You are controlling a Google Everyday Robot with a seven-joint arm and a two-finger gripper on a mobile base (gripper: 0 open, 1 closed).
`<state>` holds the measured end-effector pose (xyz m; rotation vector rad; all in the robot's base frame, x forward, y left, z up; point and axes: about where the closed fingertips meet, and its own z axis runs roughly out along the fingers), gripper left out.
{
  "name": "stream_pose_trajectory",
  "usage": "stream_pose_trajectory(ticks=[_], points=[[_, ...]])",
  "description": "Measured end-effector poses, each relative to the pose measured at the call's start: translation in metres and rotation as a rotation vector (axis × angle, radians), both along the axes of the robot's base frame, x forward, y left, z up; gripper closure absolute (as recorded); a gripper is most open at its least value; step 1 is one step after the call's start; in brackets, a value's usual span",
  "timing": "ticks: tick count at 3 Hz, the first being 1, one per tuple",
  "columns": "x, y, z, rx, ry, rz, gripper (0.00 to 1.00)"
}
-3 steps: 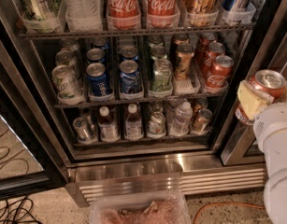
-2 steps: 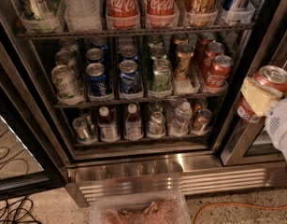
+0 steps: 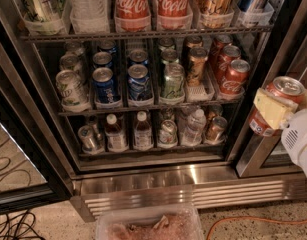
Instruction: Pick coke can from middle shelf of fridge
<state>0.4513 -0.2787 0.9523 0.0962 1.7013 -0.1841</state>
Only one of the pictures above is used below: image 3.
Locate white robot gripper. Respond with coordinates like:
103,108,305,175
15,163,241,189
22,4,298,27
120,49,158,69
253,88,307,166

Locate red coke can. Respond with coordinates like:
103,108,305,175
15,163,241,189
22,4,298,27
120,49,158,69
249,76,305,137
220,59,250,95
214,45,241,82

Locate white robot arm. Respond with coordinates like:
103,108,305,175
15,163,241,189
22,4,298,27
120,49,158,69
253,88,307,178

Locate copper can bottom shelf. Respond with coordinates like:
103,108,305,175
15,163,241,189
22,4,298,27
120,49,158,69
206,116,227,141

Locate front gold brown can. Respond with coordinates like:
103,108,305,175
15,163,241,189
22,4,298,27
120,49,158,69
186,47,208,86

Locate gold brown can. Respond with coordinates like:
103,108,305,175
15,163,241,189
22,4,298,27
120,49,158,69
186,47,208,86
181,36,203,68

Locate clear water bottle bottom shelf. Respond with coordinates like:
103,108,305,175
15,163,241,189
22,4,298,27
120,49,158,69
181,109,206,147

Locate clear water bottle shelf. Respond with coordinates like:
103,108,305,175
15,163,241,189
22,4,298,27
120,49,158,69
181,109,206,147
70,0,105,20

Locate rear gold brown can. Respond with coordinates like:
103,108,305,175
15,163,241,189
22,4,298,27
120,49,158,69
181,36,203,68

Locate front green can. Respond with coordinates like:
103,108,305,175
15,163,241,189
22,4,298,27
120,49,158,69
160,63,184,99

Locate silver green can bottom shelf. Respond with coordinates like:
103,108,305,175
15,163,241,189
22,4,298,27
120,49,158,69
158,120,177,145

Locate middle green can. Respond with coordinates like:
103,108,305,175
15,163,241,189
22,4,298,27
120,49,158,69
160,48,179,70

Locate rear green can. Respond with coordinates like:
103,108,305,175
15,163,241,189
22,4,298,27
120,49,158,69
157,37,176,52

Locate stainless steel fridge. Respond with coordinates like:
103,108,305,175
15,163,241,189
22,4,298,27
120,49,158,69
0,0,307,221

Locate front blue pepsi can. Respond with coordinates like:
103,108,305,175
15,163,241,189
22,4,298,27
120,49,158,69
127,64,152,101

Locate blue pepsi can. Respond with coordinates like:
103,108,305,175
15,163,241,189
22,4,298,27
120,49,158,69
128,49,148,66
127,64,152,101

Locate right tall coca-cola can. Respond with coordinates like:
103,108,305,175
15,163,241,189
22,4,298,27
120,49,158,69
153,0,191,18

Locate tall coca-cola can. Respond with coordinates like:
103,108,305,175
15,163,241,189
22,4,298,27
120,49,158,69
153,0,191,18
115,0,149,19

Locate rear blue pepsi can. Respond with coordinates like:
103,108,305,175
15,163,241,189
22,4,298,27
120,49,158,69
128,49,148,66

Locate front dark blue can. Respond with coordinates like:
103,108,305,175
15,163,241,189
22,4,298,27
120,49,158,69
92,67,120,104

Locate dark blue can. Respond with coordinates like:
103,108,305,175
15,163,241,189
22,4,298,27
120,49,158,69
92,52,113,68
98,40,117,54
92,67,120,104

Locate left tall coca-cola can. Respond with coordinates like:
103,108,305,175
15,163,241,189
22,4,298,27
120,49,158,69
115,0,149,19

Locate rear dark blue can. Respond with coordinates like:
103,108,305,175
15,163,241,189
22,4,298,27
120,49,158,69
98,40,117,54

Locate middle dark blue can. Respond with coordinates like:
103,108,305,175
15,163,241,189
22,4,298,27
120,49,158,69
92,52,113,68

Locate front white 7up can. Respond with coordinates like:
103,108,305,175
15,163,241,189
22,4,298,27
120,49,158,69
56,70,88,106

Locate white 7up can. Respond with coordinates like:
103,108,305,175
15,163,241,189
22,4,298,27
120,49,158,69
64,41,86,57
56,70,88,106
59,53,85,82

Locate rear white 7up can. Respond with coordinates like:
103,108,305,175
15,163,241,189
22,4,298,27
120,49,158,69
64,41,86,57

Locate middle white 7up can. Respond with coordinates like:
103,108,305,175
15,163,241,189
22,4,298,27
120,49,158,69
59,53,85,82

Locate clear water bottle top shelf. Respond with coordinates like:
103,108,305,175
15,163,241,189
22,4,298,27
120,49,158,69
70,0,105,20

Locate tall green white can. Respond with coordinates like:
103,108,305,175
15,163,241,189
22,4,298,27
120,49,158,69
21,0,66,22

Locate open glass fridge door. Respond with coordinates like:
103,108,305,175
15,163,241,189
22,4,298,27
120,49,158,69
0,88,71,215

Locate right brown tea bottle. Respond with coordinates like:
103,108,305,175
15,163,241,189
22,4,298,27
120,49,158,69
134,111,153,150

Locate brown tea bottle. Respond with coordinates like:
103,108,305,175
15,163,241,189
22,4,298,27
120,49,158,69
105,114,128,152
134,111,153,150

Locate clear plastic bin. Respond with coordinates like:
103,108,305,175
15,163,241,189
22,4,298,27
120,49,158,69
95,203,204,240

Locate left brown tea bottle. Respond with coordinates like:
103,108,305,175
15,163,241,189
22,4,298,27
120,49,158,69
105,114,128,152

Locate orange extension cable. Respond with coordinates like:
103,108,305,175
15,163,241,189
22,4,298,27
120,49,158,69
205,213,307,240

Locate black cables on floor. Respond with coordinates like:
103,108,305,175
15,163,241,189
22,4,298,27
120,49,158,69
0,209,47,240

